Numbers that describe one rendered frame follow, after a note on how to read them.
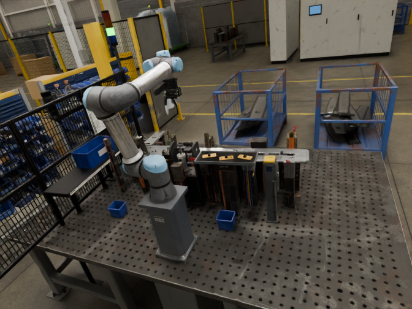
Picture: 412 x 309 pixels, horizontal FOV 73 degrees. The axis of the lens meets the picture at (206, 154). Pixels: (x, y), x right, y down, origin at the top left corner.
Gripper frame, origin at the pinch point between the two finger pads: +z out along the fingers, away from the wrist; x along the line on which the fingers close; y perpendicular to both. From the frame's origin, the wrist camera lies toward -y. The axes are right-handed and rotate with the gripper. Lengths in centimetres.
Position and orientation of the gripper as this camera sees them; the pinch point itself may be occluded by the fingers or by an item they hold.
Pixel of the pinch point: (171, 110)
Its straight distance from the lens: 176.5
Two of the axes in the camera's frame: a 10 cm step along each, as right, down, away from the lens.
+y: 9.4, 0.2, -3.3
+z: 1.5, 8.7, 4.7
